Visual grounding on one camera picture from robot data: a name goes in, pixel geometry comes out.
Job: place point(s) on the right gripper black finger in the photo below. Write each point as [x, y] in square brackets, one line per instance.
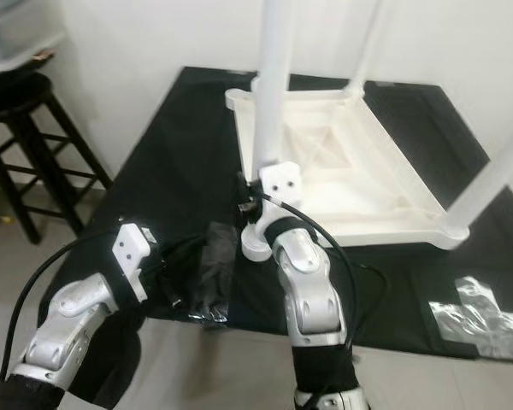
[241, 186]

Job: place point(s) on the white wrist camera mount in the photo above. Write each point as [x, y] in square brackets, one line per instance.
[130, 248]
[282, 179]

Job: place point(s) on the clear lidded plastic box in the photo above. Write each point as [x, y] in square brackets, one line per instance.
[17, 34]

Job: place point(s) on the crumpled clear tape patch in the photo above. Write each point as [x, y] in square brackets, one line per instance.
[474, 316]

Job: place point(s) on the white plastic table top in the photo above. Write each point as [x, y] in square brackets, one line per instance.
[368, 171]

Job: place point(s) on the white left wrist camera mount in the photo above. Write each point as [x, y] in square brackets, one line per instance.
[130, 248]

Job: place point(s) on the black round stool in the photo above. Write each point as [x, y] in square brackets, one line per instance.
[17, 90]

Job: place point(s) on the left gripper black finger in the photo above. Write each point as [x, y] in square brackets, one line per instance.
[184, 248]

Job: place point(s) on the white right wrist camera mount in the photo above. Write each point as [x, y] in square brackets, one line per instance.
[282, 179]

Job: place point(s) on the clear tape strip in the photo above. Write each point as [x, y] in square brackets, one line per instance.
[218, 282]

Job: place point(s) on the black metal bowl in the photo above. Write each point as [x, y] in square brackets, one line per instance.
[0, 73]

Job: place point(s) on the black tablecloth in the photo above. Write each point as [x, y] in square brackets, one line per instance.
[171, 154]

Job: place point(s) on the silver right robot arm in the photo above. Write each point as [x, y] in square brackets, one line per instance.
[316, 290]

